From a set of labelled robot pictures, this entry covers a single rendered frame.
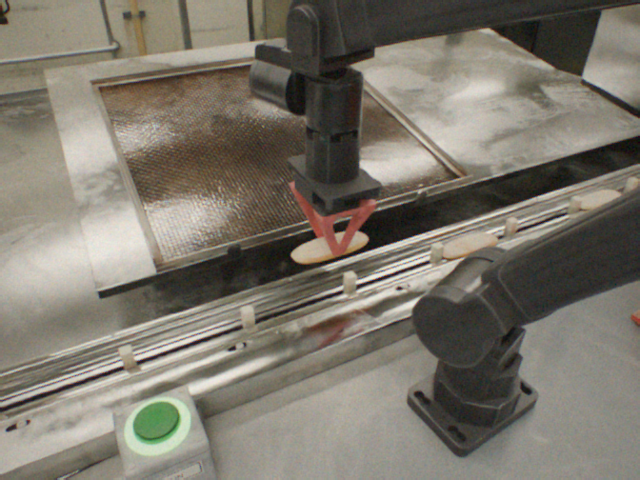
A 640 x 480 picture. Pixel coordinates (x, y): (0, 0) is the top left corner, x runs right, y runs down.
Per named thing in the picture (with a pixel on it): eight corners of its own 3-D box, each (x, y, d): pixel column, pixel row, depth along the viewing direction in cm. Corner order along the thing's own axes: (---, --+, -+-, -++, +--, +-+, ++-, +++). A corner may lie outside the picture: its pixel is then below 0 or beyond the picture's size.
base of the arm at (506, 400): (460, 461, 49) (538, 404, 54) (475, 410, 44) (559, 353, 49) (402, 399, 55) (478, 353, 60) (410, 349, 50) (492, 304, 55)
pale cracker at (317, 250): (299, 270, 57) (299, 261, 56) (286, 251, 60) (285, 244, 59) (374, 246, 61) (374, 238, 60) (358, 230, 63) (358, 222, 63)
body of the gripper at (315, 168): (327, 215, 50) (328, 148, 46) (286, 172, 58) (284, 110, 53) (382, 200, 53) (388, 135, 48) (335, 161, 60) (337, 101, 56)
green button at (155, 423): (141, 458, 41) (136, 448, 41) (131, 421, 44) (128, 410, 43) (188, 439, 43) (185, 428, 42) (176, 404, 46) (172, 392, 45)
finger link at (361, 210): (321, 273, 56) (322, 200, 50) (294, 239, 61) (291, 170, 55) (373, 256, 58) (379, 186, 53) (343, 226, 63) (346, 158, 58)
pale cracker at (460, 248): (450, 264, 69) (450, 257, 68) (432, 249, 72) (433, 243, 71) (503, 244, 73) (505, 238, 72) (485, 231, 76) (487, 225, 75)
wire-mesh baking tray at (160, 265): (156, 272, 62) (154, 265, 61) (90, 87, 93) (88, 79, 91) (470, 183, 80) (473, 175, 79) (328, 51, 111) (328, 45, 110)
